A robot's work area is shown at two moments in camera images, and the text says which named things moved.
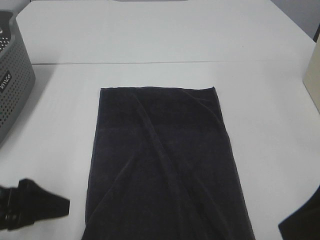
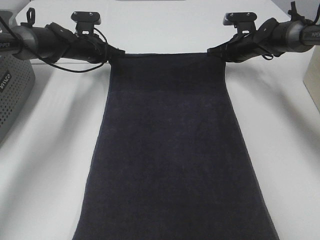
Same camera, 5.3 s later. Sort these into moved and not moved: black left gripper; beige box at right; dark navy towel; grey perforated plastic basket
Moved: black left gripper; dark navy towel
Not moved: grey perforated plastic basket; beige box at right
